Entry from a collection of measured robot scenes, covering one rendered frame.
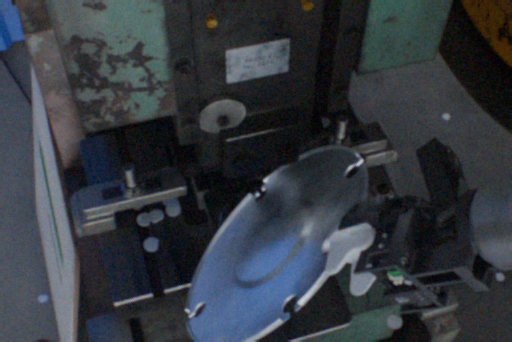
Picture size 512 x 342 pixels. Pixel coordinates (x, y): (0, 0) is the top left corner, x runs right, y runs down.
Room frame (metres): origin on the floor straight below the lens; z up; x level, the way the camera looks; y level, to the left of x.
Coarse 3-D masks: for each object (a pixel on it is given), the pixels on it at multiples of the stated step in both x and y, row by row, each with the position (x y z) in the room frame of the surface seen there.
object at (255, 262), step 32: (320, 160) 0.54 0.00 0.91; (352, 160) 0.51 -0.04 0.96; (256, 192) 0.54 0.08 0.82; (288, 192) 0.50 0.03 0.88; (320, 192) 0.48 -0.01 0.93; (352, 192) 0.45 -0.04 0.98; (224, 224) 0.49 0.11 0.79; (256, 224) 0.47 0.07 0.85; (288, 224) 0.44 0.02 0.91; (320, 224) 0.42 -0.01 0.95; (224, 256) 0.43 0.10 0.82; (256, 256) 0.40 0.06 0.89; (288, 256) 0.38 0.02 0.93; (320, 256) 0.37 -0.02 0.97; (192, 288) 0.39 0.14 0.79; (224, 288) 0.38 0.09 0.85; (256, 288) 0.36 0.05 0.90; (288, 288) 0.34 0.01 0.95; (192, 320) 0.34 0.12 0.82; (224, 320) 0.32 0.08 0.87; (256, 320) 0.31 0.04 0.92
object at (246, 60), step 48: (192, 0) 0.52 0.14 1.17; (240, 0) 0.54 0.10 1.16; (288, 0) 0.56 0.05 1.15; (240, 48) 0.54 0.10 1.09; (288, 48) 0.56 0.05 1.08; (240, 96) 0.54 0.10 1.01; (288, 96) 0.56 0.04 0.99; (192, 144) 0.55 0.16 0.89; (240, 144) 0.51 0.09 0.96; (288, 144) 0.53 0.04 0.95
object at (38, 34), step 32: (32, 0) 0.80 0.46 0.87; (32, 32) 0.75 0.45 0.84; (32, 64) 0.73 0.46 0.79; (64, 96) 0.73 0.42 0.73; (64, 128) 0.71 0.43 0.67; (64, 160) 0.68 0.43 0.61; (96, 256) 0.51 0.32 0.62; (96, 288) 0.45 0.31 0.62; (96, 320) 0.39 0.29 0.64; (128, 320) 0.40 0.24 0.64
